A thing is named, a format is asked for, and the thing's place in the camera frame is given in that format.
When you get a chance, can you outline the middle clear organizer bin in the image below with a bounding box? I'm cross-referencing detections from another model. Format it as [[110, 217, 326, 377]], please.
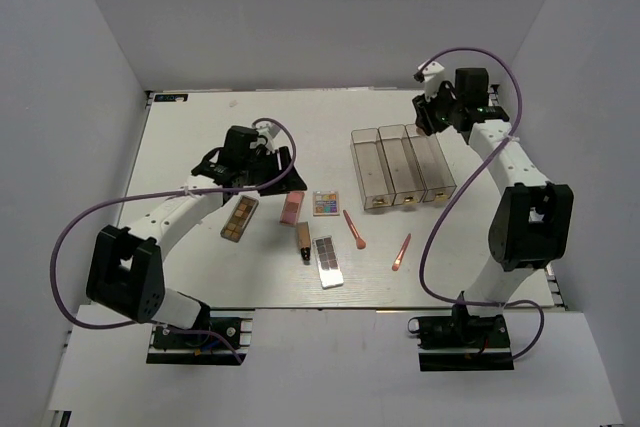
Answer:
[[378, 125, 424, 206]]

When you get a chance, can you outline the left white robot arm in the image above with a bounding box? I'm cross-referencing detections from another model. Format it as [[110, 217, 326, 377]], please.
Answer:
[[86, 118, 306, 346]]

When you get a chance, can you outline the colourful square eyeshadow palette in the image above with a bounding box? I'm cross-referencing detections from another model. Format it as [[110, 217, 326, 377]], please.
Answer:
[[313, 191, 341, 217]]

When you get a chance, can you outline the silver eyeshadow palette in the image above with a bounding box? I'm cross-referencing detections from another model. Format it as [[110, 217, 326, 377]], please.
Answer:
[[312, 236, 344, 289]]

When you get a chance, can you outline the clear organizer bin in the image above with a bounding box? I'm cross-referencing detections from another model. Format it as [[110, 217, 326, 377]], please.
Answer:
[[378, 125, 424, 206], [405, 124, 457, 203], [351, 128, 395, 210]]

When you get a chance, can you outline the pink makeup brush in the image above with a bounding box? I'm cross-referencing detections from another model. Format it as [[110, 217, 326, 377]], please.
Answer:
[[343, 210, 366, 250]]

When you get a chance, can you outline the orange makeup brush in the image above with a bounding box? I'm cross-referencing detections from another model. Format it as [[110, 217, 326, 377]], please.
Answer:
[[392, 234, 412, 272]]

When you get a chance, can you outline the beige concealer tube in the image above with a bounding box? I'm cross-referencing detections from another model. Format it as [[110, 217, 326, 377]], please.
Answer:
[[296, 221, 311, 265]]

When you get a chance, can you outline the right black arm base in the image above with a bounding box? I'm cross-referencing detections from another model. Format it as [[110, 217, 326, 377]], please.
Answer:
[[407, 315, 514, 372]]

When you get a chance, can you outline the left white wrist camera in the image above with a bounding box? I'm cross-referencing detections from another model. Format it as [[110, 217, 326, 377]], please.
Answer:
[[250, 121, 281, 153]]

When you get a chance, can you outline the pink blush palette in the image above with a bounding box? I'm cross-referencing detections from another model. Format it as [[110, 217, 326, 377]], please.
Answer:
[[279, 191, 305, 226]]

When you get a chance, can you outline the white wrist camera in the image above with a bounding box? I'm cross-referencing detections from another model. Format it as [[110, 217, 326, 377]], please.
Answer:
[[250, 121, 281, 153], [413, 61, 446, 99]]

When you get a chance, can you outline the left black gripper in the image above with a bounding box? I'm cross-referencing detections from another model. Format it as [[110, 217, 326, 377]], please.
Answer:
[[241, 146, 308, 196]]

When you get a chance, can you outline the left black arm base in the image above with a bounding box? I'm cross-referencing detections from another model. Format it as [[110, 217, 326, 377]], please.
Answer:
[[146, 309, 255, 366]]

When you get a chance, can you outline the right clear organizer bin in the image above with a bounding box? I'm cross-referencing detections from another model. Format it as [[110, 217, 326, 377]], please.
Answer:
[[405, 124, 457, 203]]

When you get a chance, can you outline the left clear organizer bin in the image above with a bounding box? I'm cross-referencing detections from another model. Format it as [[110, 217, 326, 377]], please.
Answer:
[[351, 128, 395, 210]]

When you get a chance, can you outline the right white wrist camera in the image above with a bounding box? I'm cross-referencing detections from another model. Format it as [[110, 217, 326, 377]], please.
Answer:
[[413, 61, 446, 99]]

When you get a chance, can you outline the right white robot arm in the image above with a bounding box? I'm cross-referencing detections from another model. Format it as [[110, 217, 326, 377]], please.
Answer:
[[412, 62, 574, 346]]

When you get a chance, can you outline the brown eyeshadow palette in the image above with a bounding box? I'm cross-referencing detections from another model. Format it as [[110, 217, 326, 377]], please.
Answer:
[[220, 195, 259, 243]]

